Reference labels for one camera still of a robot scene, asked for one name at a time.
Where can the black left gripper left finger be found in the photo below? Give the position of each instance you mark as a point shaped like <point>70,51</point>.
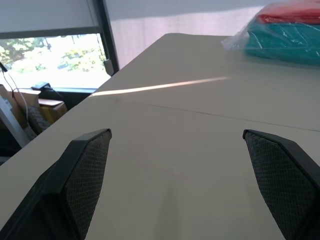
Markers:
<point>75,180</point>

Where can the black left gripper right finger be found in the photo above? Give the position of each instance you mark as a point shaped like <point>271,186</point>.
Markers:
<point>282,180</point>

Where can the brown cardboard box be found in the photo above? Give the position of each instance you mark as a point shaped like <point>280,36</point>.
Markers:
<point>37,110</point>

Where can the small black device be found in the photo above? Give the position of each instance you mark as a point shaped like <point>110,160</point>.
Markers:
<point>41,86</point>

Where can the teal folded cloth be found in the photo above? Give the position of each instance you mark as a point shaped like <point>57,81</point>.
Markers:
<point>282,42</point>

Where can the clear plastic bag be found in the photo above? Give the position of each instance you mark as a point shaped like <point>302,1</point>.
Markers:
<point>277,37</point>

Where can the red folded cloth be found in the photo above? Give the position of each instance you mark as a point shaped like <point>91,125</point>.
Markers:
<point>290,17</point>

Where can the white metal rail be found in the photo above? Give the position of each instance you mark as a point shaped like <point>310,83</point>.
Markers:
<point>12,125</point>

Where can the dark window frame post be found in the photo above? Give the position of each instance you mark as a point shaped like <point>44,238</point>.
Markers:
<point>110,37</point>

